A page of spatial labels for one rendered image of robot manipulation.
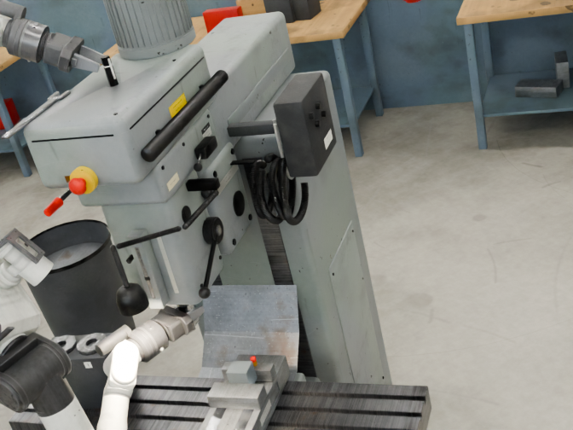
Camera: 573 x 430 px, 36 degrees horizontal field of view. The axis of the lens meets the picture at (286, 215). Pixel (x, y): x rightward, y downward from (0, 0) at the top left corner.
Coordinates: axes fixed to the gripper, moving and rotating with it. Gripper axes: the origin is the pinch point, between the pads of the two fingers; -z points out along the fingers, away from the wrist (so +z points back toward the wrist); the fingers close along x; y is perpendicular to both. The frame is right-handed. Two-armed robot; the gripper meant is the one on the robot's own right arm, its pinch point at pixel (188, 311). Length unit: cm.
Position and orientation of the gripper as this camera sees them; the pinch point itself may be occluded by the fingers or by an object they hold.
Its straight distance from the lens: 237.3
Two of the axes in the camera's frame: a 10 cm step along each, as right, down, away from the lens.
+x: -7.2, -1.8, 6.7
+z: -6.6, 4.7, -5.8
